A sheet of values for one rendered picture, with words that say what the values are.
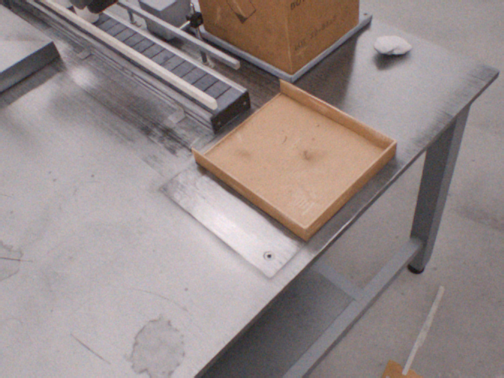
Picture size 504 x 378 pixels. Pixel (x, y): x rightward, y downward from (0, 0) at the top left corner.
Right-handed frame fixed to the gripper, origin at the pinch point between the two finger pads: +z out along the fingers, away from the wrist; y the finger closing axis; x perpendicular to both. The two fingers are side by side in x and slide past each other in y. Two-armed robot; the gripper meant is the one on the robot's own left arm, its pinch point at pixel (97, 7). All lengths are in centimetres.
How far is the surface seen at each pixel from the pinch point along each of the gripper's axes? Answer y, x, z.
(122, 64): 5.9, 15.8, -4.8
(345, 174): -2, 64, -41
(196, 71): -2.2, 28.9, -17.0
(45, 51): 14.6, -1.3, 10.7
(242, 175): 10, 52, -31
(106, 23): -1.2, 2.5, 5.5
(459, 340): -26, 138, 6
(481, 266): -53, 131, 12
